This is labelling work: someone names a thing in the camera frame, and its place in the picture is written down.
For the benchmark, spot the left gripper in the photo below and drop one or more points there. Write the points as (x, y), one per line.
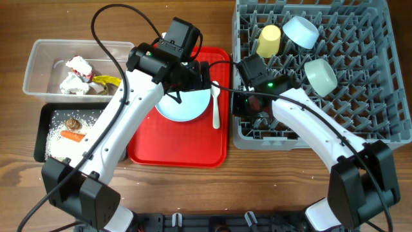
(192, 77)

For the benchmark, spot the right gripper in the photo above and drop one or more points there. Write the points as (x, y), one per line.
(237, 107)

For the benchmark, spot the large light blue plate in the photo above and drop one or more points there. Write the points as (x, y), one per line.
(192, 106)

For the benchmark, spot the white plastic spoon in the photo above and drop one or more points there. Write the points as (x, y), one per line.
(215, 91)

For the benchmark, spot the yellow plastic cup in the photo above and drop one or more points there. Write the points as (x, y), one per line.
(269, 41)

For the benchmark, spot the yellow wrapper strip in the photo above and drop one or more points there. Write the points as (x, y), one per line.
(104, 81)

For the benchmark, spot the teal green bowl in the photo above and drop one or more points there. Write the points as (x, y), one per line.
(321, 76)

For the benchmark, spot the light blue bowl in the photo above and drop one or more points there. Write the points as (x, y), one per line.
(301, 31)

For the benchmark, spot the red foil wrapper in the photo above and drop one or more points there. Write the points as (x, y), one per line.
(86, 78)

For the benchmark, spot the white tissue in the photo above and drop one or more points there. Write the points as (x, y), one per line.
(80, 65)
(74, 84)

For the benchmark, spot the brown food lump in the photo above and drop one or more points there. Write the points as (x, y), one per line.
(73, 124)

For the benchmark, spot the orange carrot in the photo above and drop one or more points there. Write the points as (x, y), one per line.
(77, 137)

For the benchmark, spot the white rice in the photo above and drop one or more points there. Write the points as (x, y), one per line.
(59, 147)

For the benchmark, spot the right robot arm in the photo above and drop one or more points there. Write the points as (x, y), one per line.
(363, 180)

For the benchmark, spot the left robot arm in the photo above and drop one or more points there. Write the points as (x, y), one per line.
(79, 185)

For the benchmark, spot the grey dishwasher rack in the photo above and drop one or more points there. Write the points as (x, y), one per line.
(356, 39)

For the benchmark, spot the red serving tray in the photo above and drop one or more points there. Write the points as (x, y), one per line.
(162, 142)

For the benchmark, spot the clear plastic bin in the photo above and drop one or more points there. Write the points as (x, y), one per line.
(46, 69)

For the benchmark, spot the black plastic tray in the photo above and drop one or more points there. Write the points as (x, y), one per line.
(45, 116)

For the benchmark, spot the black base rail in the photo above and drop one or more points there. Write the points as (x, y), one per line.
(286, 221)

